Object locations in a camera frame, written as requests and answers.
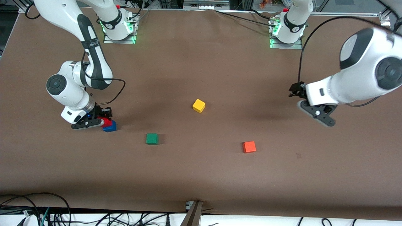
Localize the aluminium corner bracket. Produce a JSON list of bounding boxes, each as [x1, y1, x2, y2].
[[379, 11, 392, 26]]

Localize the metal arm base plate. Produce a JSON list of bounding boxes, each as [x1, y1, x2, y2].
[[104, 14, 138, 44], [269, 19, 303, 50]]

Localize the yellow wooden block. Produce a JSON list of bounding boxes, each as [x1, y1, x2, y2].
[[192, 99, 206, 114]]

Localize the orange wooden block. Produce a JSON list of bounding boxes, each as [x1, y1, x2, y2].
[[242, 141, 257, 154]]

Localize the white power strip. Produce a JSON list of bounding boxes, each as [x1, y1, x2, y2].
[[184, 0, 230, 10]]

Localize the brown paper table cover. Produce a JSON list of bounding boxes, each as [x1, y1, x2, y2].
[[0, 6, 402, 220]]

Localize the black looped cable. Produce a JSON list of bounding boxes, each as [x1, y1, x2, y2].
[[0, 192, 72, 226]]

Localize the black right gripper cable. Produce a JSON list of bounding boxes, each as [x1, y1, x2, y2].
[[80, 50, 126, 105]]

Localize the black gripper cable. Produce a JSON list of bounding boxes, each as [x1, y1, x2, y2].
[[297, 16, 402, 107], [80, 50, 126, 105]]

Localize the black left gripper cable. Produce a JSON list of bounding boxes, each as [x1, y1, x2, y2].
[[297, 16, 402, 107]]

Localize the thick black cable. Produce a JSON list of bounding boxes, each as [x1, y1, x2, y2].
[[248, 9, 277, 20]]

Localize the teal cable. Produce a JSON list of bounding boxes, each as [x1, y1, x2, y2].
[[39, 207, 51, 226]]

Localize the aluminium profile post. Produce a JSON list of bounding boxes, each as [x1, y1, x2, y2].
[[181, 201, 203, 226]]

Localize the aluminium frame rail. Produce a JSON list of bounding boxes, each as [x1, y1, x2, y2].
[[314, 12, 382, 17]]

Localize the thin black cable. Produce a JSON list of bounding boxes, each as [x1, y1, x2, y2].
[[216, 11, 274, 27]]

